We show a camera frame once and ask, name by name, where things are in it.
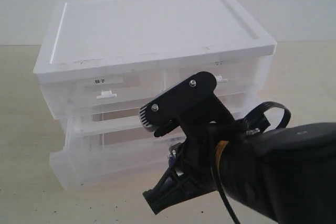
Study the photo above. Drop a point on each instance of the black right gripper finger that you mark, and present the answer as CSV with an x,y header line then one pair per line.
x,y
181,182

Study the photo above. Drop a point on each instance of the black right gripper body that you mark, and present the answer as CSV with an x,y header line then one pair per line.
x,y
206,124

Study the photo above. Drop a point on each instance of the bunch of metal keys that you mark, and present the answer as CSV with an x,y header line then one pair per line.
x,y
174,161

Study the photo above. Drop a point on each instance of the wide clear drawer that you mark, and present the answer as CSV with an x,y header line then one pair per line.
x,y
123,126
98,159

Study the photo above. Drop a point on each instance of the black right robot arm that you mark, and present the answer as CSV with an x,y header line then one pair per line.
x,y
286,174

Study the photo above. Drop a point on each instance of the white plastic drawer cabinet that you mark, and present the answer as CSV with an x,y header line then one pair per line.
x,y
96,38

